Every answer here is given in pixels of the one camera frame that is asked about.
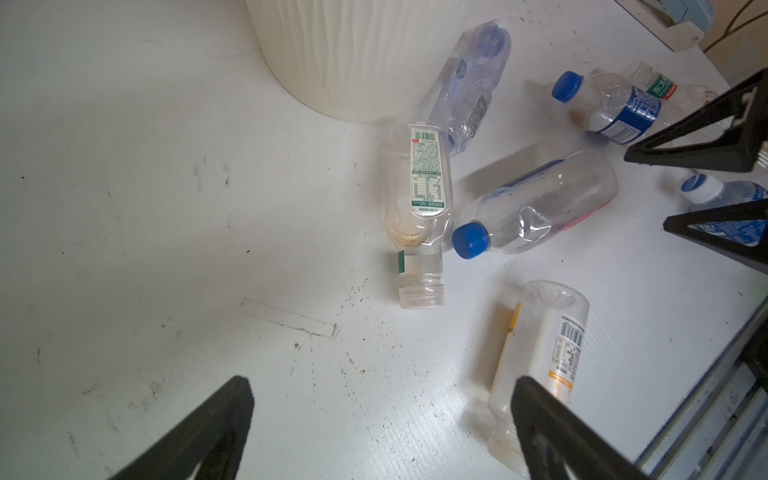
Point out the metal base rail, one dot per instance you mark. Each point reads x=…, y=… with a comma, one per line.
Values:
x=719, y=431

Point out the capless bottle green red label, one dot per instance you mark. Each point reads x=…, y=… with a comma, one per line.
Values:
x=689, y=98

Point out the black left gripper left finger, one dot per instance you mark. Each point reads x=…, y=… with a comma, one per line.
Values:
x=207, y=444

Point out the water bottle blue label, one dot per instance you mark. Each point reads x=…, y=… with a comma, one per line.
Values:
x=705, y=192

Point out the small bottle green white label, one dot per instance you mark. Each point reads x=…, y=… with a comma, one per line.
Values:
x=419, y=210

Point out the clear bottle blue pink label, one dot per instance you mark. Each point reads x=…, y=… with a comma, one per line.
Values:
x=531, y=209

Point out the clear bottle yellow label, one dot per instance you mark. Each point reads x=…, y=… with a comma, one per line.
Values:
x=544, y=341

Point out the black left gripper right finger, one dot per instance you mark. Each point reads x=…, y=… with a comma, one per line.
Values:
x=556, y=444

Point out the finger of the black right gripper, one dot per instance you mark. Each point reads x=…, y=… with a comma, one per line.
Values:
x=729, y=134
x=687, y=225

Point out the white ribbed trash bin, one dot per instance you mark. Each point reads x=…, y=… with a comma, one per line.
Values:
x=358, y=61

